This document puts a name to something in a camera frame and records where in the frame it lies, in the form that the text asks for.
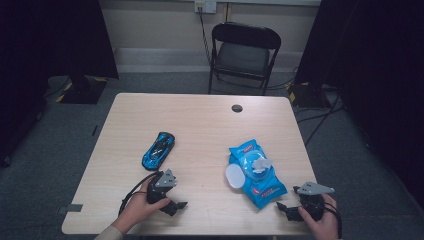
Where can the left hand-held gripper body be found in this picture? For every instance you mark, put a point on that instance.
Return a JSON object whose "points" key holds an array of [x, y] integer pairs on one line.
{"points": [[156, 191]]}

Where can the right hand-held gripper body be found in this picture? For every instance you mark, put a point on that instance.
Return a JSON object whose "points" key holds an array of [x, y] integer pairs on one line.
{"points": [[313, 203]]}

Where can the blue wet wipes packet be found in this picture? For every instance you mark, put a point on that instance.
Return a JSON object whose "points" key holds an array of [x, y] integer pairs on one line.
{"points": [[263, 188]]}

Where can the blue toy car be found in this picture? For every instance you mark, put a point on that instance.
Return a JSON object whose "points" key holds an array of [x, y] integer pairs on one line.
{"points": [[158, 151]]}

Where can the person's left hand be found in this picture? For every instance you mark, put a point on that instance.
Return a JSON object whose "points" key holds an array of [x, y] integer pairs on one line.
{"points": [[136, 210]]}

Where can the small black floor object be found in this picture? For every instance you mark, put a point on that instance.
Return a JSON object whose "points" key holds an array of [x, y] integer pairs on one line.
{"points": [[95, 130]]}

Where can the grey tape strip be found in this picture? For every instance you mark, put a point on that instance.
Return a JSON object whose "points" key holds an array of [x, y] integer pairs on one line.
{"points": [[70, 208]]}

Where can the black stand base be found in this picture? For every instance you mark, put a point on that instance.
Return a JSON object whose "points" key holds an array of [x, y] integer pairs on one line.
{"points": [[83, 90], [306, 95]]}

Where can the black folding chair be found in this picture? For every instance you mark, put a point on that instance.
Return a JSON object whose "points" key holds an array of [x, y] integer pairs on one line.
{"points": [[245, 55]]}

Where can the black curtain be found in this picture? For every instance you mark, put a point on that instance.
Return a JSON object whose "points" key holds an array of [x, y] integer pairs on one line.
{"points": [[376, 66], [50, 40]]}

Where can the white wall socket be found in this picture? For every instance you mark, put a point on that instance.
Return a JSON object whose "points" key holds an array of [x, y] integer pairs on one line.
{"points": [[205, 6]]}

